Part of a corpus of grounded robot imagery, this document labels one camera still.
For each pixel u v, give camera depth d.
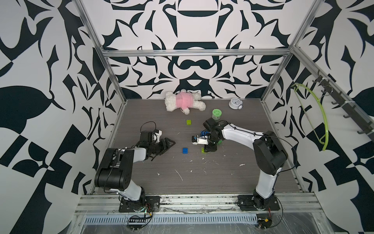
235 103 1.14
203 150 0.86
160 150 0.83
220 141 0.95
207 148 0.81
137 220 0.73
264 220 0.71
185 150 0.91
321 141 0.70
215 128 0.69
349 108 0.58
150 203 0.74
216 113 1.05
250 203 0.74
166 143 0.83
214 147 0.82
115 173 0.45
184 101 1.08
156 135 0.81
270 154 0.49
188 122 1.05
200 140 0.81
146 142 0.75
